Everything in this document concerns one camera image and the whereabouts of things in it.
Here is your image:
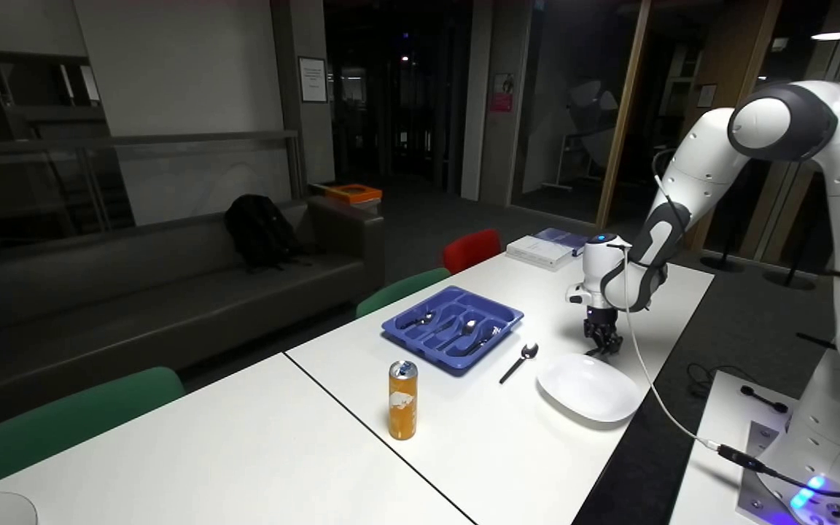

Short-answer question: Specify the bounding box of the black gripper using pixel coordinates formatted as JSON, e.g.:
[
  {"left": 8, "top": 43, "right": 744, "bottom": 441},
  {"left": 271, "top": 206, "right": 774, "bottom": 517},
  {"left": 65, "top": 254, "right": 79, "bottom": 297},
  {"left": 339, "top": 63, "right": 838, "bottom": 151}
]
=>
[{"left": 583, "top": 307, "right": 628, "bottom": 359}]

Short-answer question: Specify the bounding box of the white square plate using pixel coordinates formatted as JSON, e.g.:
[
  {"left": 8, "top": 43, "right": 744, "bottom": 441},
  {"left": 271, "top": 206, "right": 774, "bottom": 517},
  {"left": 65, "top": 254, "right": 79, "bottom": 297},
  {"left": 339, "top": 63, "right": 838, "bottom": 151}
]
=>
[{"left": 534, "top": 351, "right": 642, "bottom": 428}]

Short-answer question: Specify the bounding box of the blue book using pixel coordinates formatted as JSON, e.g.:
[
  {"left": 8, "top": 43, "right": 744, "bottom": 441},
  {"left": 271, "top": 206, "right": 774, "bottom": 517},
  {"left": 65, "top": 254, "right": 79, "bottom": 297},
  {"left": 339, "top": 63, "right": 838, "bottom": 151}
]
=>
[{"left": 534, "top": 224, "right": 591, "bottom": 250}]

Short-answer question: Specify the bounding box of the red chair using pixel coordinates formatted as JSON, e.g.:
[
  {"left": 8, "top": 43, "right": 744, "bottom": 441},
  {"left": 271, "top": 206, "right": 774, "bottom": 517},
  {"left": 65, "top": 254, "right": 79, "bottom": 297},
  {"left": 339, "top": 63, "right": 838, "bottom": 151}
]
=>
[{"left": 440, "top": 228, "right": 508, "bottom": 276}]

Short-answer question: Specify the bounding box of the shiny metal spoon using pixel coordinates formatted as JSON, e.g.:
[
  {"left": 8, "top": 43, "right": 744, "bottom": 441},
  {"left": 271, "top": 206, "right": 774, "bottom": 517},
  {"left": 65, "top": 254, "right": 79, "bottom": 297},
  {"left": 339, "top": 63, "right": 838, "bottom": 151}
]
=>
[{"left": 402, "top": 308, "right": 437, "bottom": 343}]

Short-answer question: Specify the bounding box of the blue plastic cutlery tray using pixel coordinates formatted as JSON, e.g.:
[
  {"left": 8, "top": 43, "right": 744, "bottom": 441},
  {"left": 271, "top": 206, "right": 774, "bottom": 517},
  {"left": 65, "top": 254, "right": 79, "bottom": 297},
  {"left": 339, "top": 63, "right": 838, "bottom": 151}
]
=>
[{"left": 380, "top": 282, "right": 529, "bottom": 378}]

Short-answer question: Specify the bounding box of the green chair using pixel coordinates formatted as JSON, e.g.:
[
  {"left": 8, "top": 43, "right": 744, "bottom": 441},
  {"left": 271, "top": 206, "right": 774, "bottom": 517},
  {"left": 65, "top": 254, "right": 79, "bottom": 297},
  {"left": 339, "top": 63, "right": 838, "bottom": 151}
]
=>
[
  {"left": 352, "top": 266, "right": 454, "bottom": 320},
  {"left": 0, "top": 364, "right": 187, "bottom": 501}
]

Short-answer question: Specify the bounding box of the orange drink can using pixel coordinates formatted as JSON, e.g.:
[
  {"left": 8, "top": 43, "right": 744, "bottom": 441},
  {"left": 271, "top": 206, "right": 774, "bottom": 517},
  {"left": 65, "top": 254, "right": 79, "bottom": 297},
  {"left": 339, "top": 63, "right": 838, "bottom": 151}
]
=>
[{"left": 386, "top": 359, "right": 421, "bottom": 444}]

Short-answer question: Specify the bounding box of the bin with orange lid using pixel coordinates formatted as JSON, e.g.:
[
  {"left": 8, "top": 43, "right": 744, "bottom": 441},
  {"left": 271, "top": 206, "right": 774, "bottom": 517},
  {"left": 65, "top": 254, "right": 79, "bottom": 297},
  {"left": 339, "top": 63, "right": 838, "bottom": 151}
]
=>
[{"left": 320, "top": 181, "right": 386, "bottom": 212}]

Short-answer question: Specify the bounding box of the black backpack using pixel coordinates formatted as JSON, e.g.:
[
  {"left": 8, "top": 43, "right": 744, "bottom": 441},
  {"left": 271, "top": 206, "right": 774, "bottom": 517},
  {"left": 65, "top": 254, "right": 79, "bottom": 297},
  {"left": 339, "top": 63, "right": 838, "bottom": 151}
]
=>
[{"left": 221, "top": 192, "right": 301, "bottom": 272}]

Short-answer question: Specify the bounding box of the grey sofa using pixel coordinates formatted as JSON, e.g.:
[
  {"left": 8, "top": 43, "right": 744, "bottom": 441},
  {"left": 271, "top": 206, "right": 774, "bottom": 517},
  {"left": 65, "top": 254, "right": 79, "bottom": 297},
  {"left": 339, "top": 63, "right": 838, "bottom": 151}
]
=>
[{"left": 0, "top": 197, "right": 389, "bottom": 432}]

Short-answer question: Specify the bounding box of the glass railing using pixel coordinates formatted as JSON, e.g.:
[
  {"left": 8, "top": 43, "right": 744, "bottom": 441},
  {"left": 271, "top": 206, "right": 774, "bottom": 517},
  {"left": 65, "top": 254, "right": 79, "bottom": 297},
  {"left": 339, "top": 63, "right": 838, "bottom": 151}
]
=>
[{"left": 0, "top": 129, "right": 298, "bottom": 231}]

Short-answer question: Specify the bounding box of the metal spoon with black handle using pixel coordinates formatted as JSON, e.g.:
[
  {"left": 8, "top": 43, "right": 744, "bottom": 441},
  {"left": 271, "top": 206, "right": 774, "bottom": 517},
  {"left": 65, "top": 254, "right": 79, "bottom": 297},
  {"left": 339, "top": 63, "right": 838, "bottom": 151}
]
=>
[{"left": 497, "top": 340, "right": 542, "bottom": 388}]

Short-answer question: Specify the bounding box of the robot cable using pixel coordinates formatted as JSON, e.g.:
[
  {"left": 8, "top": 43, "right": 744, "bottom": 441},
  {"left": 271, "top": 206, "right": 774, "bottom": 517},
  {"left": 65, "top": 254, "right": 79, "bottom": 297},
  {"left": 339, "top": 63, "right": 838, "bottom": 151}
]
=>
[{"left": 623, "top": 317, "right": 840, "bottom": 501}]

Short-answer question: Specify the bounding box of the red wall sign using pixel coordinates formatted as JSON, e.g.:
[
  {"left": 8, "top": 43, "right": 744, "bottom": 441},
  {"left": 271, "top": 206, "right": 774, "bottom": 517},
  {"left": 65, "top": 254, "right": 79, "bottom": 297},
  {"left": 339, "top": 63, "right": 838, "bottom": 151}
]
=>
[{"left": 486, "top": 69, "right": 520, "bottom": 119}]

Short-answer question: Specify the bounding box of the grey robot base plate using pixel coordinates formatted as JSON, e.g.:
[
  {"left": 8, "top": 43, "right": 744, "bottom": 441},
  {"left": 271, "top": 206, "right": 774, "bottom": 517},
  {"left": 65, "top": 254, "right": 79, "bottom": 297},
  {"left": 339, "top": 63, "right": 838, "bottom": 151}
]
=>
[{"left": 739, "top": 418, "right": 840, "bottom": 525}]

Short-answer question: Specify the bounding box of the framed wall notice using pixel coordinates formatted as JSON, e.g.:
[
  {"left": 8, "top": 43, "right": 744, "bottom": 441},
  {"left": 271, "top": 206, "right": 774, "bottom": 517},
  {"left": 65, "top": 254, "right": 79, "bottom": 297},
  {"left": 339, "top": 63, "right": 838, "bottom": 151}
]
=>
[{"left": 298, "top": 56, "right": 330, "bottom": 104}]

